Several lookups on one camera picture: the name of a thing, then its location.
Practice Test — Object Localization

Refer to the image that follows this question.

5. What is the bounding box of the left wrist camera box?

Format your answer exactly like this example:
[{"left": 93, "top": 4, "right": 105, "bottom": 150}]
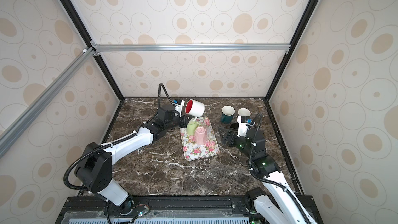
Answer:
[{"left": 173, "top": 99, "right": 185, "bottom": 117}]

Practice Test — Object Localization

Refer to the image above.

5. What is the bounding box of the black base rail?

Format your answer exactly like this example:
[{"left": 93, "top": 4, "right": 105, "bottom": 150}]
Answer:
[{"left": 56, "top": 196, "right": 267, "bottom": 224}]

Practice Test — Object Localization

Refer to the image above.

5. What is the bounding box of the floral rectangular tray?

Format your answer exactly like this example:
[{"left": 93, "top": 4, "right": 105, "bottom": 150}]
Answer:
[{"left": 180, "top": 117, "right": 220, "bottom": 161}]

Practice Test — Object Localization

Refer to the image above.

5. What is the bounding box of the left black frame post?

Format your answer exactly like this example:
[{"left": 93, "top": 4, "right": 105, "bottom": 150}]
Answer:
[{"left": 59, "top": 0, "right": 124, "bottom": 101}]

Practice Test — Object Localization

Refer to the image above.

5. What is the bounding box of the black mug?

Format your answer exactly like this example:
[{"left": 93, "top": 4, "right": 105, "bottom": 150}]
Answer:
[{"left": 229, "top": 123, "right": 239, "bottom": 132}]

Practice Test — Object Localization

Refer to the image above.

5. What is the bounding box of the light green mug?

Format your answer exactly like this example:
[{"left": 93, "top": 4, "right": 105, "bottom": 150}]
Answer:
[{"left": 186, "top": 119, "right": 201, "bottom": 136}]

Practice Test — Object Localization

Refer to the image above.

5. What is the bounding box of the dark teal mug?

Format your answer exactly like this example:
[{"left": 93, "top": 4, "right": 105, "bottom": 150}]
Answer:
[{"left": 221, "top": 105, "right": 235, "bottom": 124}]

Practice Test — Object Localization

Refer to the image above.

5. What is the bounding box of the horizontal aluminium rail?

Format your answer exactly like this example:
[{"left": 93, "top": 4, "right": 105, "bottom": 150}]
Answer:
[{"left": 94, "top": 43, "right": 291, "bottom": 52}]

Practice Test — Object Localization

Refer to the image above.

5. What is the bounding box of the grey mug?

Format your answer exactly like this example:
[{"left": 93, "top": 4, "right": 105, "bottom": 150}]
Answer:
[{"left": 238, "top": 108, "right": 251, "bottom": 117}]

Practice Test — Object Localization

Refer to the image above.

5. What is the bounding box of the pink mug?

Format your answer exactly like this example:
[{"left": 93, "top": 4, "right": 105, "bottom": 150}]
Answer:
[{"left": 194, "top": 126, "right": 207, "bottom": 145}]

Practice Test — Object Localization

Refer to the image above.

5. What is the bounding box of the black frame post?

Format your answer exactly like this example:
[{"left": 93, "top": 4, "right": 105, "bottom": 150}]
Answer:
[
  {"left": 59, "top": 0, "right": 124, "bottom": 101},
  {"left": 264, "top": 0, "right": 320, "bottom": 102}
]

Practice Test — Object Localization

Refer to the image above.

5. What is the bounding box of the white mug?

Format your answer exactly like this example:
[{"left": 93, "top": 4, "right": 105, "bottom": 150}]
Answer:
[{"left": 185, "top": 99, "right": 205, "bottom": 120}]

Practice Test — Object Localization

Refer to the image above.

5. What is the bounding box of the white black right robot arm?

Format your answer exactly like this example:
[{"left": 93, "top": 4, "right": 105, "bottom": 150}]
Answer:
[{"left": 219, "top": 128, "right": 316, "bottom": 224}]

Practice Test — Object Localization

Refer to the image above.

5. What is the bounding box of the slanted left aluminium rail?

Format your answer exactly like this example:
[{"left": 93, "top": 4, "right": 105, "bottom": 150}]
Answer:
[{"left": 1, "top": 47, "right": 94, "bottom": 157}]

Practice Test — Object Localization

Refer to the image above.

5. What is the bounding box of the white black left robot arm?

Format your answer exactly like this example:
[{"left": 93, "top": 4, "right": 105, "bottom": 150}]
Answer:
[{"left": 63, "top": 103, "right": 203, "bottom": 215}]

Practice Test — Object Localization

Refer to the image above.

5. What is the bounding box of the right black frame post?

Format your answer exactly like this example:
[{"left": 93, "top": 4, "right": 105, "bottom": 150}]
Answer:
[{"left": 264, "top": 0, "right": 320, "bottom": 102}]

